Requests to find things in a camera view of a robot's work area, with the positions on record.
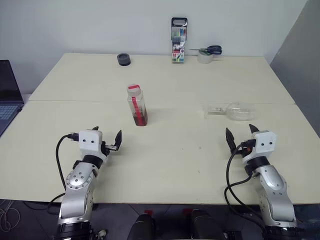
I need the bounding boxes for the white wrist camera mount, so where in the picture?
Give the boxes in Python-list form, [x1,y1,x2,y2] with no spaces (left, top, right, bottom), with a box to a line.
[241,129,279,162]
[79,129,109,161]

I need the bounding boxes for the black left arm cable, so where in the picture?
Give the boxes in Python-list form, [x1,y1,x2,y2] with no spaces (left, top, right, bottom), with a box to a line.
[46,133,81,209]

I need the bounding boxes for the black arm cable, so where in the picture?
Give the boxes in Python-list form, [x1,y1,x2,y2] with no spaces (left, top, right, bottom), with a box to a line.
[223,141,266,227]
[46,133,81,209]

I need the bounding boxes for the clear plastic wine glass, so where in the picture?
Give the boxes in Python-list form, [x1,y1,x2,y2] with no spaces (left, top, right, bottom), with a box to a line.
[203,100,257,122]

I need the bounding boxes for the thin white cable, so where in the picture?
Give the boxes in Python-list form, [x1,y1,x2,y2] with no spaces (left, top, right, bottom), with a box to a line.
[0,199,21,234]

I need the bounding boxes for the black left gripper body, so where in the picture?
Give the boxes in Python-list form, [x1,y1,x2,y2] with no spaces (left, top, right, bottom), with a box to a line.
[100,140,119,157]

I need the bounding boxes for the grey laptop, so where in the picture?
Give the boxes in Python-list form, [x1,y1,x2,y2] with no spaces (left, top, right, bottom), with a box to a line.
[0,59,25,137]

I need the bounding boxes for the clear bottle with red cap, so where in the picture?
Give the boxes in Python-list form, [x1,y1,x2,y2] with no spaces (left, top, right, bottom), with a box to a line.
[126,84,149,127]

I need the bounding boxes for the dark blue handled scissors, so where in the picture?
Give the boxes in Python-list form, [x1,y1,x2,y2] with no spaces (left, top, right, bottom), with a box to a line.
[188,44,223,56]

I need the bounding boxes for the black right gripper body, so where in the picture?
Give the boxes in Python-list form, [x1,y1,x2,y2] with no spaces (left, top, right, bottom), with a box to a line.
[234,139,257,157]

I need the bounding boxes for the grey partition panel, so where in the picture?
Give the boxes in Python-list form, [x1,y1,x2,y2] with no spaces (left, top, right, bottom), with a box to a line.
[268,0,320,140]

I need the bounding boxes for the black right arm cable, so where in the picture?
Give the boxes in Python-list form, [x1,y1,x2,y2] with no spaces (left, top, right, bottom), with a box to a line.
[223,141,266,227]

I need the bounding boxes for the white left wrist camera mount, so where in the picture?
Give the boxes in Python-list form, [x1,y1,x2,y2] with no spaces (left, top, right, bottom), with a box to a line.
[79,129,109,161]

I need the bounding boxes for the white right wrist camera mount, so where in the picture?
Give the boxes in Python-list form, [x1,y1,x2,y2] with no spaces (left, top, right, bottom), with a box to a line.
[241,129,279,162]

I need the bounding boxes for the black round container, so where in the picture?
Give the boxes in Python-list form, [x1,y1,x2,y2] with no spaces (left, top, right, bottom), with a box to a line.
[116,52,132,67]

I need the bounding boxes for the white tape roll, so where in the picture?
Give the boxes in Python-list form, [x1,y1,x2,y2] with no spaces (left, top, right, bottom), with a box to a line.
[196,49,214,65]

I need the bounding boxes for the marker pen set box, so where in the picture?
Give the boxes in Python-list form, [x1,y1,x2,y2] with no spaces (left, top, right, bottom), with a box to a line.
[170,16,189,64]

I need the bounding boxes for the dark rounded shape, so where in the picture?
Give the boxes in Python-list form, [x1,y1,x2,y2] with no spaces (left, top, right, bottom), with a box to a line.
[134,213,158,240]
[190,208,224,240]

